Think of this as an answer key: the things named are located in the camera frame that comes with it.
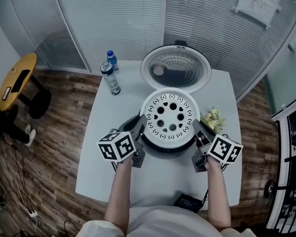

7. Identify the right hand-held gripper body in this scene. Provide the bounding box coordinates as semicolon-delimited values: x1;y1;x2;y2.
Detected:
191;128;244;174

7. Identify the yellow artificial flower bunch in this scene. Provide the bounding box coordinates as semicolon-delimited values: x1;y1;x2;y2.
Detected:
200;106;226;135

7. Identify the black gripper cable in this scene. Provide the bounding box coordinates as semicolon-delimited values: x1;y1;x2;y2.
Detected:
196;188;210;213

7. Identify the person's light clothing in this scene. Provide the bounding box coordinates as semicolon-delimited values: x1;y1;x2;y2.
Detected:
82;204;258;237

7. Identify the blue capped drink bottle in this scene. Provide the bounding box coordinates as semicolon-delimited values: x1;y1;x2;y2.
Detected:
106;49;120;72

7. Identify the clear water bottle black cap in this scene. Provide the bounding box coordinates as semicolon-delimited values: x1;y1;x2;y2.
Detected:
100;61;121;96

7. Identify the black box device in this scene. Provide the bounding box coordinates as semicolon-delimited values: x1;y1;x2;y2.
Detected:
173;193;203;214

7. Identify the white paper notice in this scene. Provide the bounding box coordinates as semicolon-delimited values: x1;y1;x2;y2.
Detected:
234;0;283;30

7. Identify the black tablet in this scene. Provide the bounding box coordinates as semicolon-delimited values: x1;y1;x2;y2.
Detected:
10;69;31;93

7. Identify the white perforated steamer tray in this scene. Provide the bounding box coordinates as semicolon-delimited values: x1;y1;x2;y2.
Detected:
140;89;201;149

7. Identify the white and black rice cooker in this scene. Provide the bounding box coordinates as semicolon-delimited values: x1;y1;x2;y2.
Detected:
117;40;212;160

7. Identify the black metal rack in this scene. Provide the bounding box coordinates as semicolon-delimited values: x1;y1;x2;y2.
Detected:
263;105;296;237

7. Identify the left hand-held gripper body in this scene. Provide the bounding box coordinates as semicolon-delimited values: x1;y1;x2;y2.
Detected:
97;122;147;169

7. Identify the round yellow side table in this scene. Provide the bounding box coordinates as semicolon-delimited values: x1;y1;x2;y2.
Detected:
0;52;52;120

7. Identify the person's left forearm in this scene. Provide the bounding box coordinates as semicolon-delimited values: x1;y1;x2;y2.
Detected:
104;157;134;232

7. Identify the black floor cable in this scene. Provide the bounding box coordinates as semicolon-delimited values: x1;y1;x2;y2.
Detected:
4;134;40;214

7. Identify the person's right forearm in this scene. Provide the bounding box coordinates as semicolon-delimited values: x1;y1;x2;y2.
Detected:
203;157;232;230

